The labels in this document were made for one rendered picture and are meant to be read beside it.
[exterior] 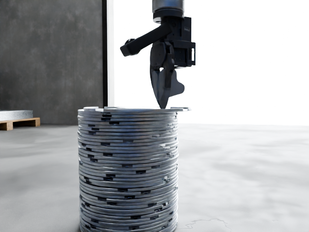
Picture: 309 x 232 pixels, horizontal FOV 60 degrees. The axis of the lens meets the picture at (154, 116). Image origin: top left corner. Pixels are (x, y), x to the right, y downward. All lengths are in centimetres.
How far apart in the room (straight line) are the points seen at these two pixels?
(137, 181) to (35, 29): 439
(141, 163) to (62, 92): 390
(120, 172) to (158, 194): 13
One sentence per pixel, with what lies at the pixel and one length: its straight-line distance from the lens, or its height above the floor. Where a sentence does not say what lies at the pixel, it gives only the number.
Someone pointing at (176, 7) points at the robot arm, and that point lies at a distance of 61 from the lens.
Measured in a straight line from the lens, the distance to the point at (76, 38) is 451.
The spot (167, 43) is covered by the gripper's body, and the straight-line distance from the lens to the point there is 58.
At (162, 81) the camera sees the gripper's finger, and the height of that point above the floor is 41.
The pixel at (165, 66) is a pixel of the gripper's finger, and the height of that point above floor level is 43.
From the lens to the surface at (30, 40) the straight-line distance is 495.
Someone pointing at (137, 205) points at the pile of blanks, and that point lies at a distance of 70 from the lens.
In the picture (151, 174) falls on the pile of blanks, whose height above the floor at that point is 18.
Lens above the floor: 36
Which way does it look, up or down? 3 degrees down
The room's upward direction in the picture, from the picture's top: straight up
